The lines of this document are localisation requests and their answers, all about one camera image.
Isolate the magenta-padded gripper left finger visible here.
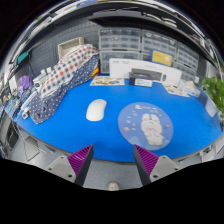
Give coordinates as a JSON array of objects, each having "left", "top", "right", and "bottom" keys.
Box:
[{"left": 45, "top": 144, "right": 95, "bottom": 187}]

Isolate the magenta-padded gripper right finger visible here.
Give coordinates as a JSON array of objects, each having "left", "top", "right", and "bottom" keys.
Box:
[{"left": 133, "top": 144, "right": 183, "bottom": 187}]

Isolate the white computer mouse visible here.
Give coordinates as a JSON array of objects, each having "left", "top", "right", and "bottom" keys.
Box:
[{"left": 85, "top": 98, "right": 108, "bottom": 122}]

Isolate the round blue rabbit mouse pad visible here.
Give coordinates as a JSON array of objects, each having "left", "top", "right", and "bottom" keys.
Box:
[{"left": 117, "top": 102, "right": 175, "bottom": 152}]

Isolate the navy polka dot cloth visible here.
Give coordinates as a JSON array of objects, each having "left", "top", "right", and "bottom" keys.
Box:
[{"left": 29, "top": 54, "right": 101, "bottom": 125}]

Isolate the colourful sticker sheet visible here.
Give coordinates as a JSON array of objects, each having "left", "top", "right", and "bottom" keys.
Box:
[
  {"left": 89, "top": 76, "right": 126, "bottom": 87},
  {"left": 162, "top": 83, "right": 190, "bottom": 98}
]

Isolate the clear plastic box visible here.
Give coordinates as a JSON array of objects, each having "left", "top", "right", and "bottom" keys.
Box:
[{"left": 181, "top": 80, "right": 202, "bottom": 98}]

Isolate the small black box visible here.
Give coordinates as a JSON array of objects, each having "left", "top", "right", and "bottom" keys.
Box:
[{"left": 128, "top": 76, "right": 154, "bottom": 88}]

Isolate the green potted plant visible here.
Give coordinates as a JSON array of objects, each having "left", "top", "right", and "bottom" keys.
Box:
[{"left": 200, "top": 76, "right": 224, "bottom": 118}]

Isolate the purple bag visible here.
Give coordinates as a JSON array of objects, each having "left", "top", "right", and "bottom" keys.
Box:
[{"left": 17, "top": 75, "right": 34, "bottom": 94}]

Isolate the white checked dotted cloth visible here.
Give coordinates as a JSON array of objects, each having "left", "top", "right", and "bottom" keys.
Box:
[{"left": 39, "top": 44, "right": 100, "bottom": 99}]

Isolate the long white keyboard box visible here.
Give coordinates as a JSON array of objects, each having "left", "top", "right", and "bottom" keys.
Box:
[{"left": 109, "top": 58, "right": 183, "bottom": 88}]

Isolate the yellow card box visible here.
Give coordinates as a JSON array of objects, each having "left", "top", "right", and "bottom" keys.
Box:
[{"left": 151, "top": 49, "right": 173, "bottom": 67}]

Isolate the grey plastic drawer cabinet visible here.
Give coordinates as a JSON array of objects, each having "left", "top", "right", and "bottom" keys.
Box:
[
  {"left": 175, "top": 43, "right": 200, "bottom": 81},
  {"left": 140, "top": 29, "right": 178, "bottom": 63},
  {"left": 99, "top": 49, "right": 141, "bottom": 74},
  {"left": 98, "top": 27, "right": 142, "bottom": 52}
]

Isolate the small teal box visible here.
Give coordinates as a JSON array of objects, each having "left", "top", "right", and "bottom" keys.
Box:
[{"left": 17, "top": 51, "right": 30, "bottom": 64}]

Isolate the white woven basket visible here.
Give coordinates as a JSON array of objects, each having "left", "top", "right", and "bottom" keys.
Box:
[{"left": 57, "top": 36, "right": 86, "bottom": 59}]

